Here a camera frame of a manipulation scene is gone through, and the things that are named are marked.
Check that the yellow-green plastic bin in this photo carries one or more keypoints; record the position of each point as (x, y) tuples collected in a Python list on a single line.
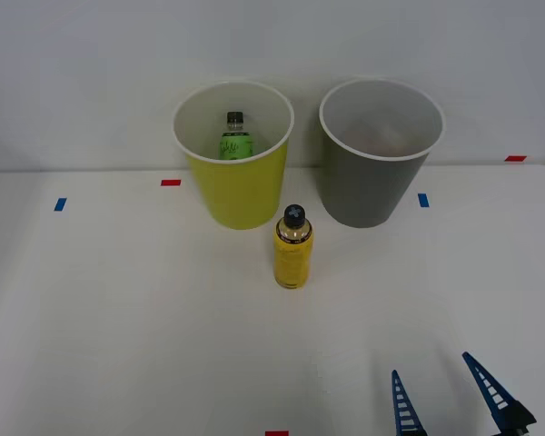
[(245, 191)]

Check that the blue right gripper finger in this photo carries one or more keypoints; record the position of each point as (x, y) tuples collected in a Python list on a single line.
[(404, 406), (497, 390)]

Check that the grey plastic bin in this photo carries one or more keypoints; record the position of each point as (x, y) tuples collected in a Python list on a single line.
[(368, 186)]

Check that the yellow label plastic bottle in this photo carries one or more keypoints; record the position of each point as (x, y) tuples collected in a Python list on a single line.
[(292, 261)]

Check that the green label plastic bottle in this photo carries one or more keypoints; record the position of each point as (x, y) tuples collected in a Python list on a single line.
[(235, 146)]

